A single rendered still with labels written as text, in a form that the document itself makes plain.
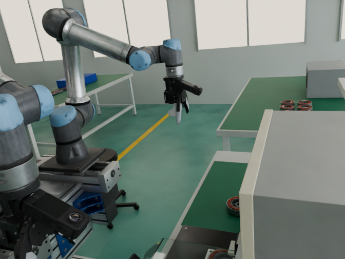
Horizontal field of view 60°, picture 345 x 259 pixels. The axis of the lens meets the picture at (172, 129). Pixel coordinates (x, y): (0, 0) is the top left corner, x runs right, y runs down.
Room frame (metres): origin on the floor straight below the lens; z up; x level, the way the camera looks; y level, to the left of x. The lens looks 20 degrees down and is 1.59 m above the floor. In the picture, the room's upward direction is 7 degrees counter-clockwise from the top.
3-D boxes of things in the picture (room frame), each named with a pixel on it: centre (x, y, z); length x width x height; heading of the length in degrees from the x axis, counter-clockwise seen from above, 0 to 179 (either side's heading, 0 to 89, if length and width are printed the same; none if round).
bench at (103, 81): (4.63, 1.36, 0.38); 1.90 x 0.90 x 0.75; 156
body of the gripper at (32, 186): (0.48, 0.29, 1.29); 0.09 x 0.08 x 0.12; 69
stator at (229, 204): (1.14, -0.26, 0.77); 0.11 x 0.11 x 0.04
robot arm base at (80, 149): (1.30, 0.48, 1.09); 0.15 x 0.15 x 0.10
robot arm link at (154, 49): (1.32, 0.06, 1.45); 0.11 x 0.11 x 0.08; 77
